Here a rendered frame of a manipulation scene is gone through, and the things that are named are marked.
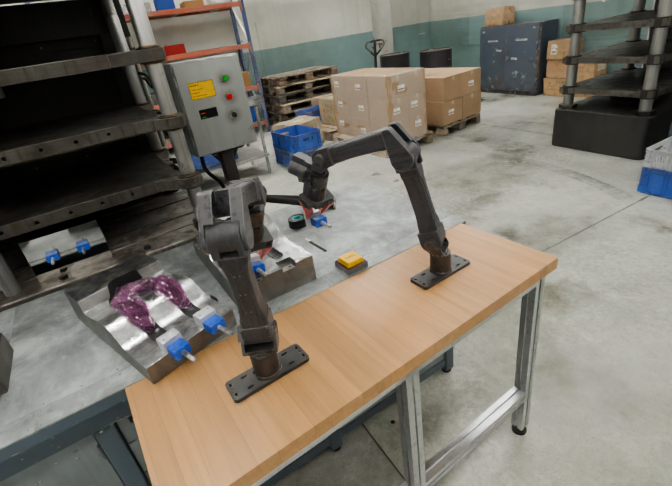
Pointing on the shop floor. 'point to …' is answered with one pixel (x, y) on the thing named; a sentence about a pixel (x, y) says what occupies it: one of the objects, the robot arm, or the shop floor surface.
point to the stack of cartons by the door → (556, 74)
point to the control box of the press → (213, 109)
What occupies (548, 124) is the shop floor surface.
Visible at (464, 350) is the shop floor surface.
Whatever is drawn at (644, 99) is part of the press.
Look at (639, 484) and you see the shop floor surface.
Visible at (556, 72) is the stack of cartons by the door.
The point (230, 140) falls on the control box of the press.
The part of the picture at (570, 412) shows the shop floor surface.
